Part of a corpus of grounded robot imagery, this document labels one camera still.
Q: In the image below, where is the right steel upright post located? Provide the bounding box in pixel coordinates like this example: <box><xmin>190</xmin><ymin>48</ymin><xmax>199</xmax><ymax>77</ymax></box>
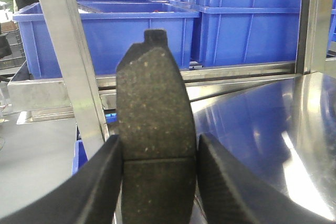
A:
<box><xmin>295</xmin><ymin>0</ymin><xmax>335</xmax><ymax>77</ymax></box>

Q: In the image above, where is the steel upright post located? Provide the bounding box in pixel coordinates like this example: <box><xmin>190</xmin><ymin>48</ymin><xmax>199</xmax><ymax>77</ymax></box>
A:
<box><xmin>39</xmin><ymin>0</ymin><xmax>109</xmax><ymax>158</ymax></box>
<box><xmin>295</xmin><ymin>0</ymin><xmax>335</xmax><ymax>77</ymax></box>

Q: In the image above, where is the left blue plastic bin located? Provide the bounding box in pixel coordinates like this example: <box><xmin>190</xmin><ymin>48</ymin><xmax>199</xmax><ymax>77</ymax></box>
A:
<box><xmin>13</xmin><ymin>1</ymin><xmax>199</xmax><ymax>79</ymax></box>

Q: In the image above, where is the right blue plastic bin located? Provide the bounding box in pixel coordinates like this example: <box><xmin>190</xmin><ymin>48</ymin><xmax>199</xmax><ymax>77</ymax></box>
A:
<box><xmin>173</xmin><ymin>0</ymin><xmax>301</xmax><ymax>67</ymax></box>

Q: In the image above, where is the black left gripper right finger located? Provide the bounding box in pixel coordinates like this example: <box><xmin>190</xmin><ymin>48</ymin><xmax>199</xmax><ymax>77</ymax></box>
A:
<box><xmin>197</xmin><ymin>133</ymin><xmax>332</xmax><ymax>223</ymax></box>

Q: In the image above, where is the steel roller rack rail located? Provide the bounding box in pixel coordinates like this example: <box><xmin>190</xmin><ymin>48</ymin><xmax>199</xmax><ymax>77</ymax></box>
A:
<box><xmin>8</xmin><ymin>62</ymin><xmax>298</xmax><ymax>123</ymax></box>

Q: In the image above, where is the brake pad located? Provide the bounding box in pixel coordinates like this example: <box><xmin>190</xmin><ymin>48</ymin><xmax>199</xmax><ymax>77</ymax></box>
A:
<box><xmin>117</xmin><ymin>29</ymin><xmax>196</xmax><ymax>223</ymax></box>

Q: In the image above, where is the blue plastic bin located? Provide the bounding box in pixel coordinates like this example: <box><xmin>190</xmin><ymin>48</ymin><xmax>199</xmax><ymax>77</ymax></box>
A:
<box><xmin>173</xmin><ymin>0</ymin><xmax>301</xmax><ymax>67</ymax></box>
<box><xmin>13</xmin><ymin>1</ymin><xmax>199</xmax><ymax>79</ymax></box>

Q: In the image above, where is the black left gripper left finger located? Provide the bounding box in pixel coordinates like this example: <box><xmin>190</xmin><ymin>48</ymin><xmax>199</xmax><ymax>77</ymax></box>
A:
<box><xmin>1</xmin><ymin>135</ymin><xmax>122</xmax><ymax>223</ymax></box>

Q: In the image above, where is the left steel upright post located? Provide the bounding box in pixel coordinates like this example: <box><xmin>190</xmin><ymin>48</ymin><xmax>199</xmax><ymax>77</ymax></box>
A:
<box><xmin>39</xmin><ymin>0</ymin><xmax>109</xmax><ymax>158</ymax></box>

